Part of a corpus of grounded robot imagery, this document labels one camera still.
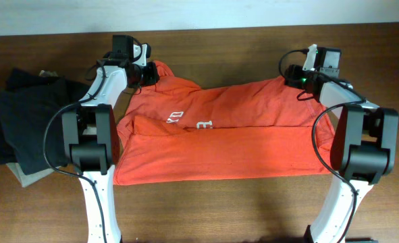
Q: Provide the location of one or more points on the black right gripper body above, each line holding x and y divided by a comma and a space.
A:
292, 77

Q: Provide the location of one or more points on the orange soccer t-shirt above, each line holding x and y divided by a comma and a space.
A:
177, 131

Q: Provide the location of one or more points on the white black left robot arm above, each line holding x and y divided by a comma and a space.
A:
92, 145

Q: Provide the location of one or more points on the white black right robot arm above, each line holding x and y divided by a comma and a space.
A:
363, 149

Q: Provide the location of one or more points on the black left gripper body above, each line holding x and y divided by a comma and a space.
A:
150, 74

